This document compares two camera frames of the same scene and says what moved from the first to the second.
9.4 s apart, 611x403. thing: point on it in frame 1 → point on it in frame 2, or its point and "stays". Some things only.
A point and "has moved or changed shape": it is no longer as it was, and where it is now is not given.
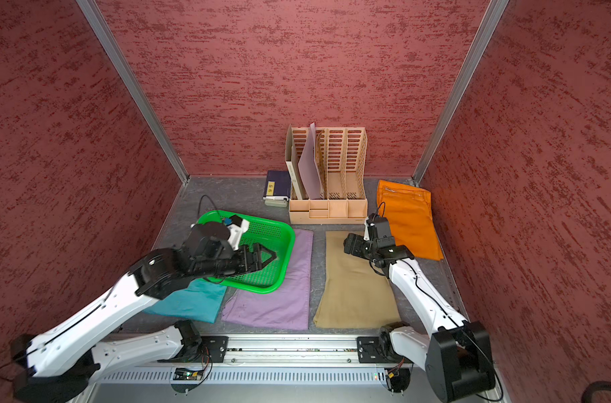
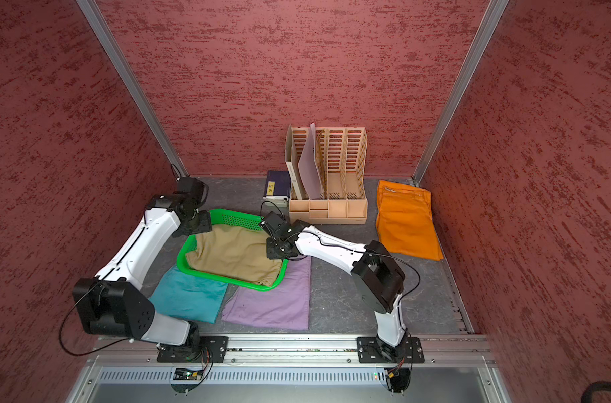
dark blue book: [278, 184] stays
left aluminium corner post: [107, 38] stays
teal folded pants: [201, 300] stays
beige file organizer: [342, 154] stays
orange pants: [409, 211] stays
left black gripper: [256, 264] → [205, 225]
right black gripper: [357, 241] → [273, 251]
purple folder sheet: [308, 166] stays
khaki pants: [356, 295] has moved or changed shape
